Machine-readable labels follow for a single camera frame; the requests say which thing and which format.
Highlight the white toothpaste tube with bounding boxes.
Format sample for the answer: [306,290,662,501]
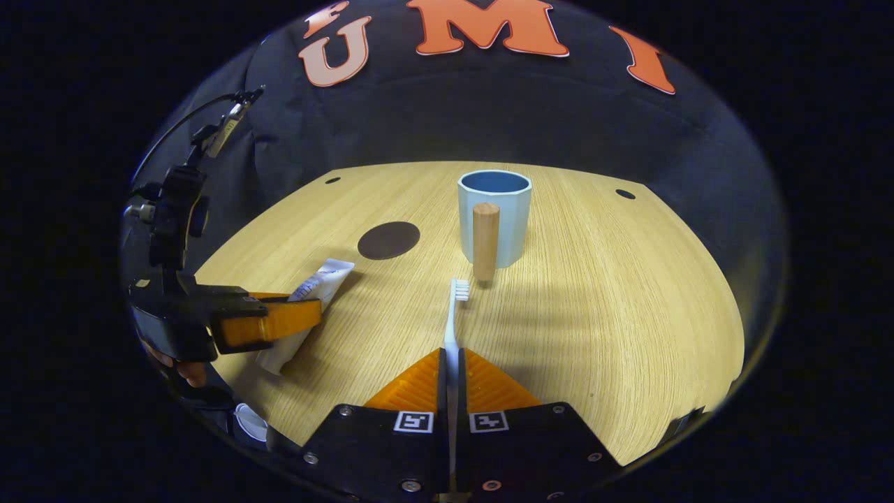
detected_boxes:
[255,258,356,377]

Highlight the white round object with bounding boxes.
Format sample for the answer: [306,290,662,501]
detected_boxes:
[233,403,270,442]

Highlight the white toothbrush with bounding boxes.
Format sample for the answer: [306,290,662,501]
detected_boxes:
[444,277,471,490]

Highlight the dark brown round coaster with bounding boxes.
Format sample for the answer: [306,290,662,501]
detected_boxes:
[358,221,421,261]

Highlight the light blue cup wooden handle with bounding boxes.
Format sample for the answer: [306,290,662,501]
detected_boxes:
[457,170,533,284]

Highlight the black cable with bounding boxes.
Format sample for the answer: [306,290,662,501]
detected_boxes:
[131,93,242,188]

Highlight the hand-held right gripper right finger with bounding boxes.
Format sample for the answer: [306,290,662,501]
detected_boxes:
[457,347,622,500]

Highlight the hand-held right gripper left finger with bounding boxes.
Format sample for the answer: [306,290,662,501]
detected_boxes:
[300,347,451,500]

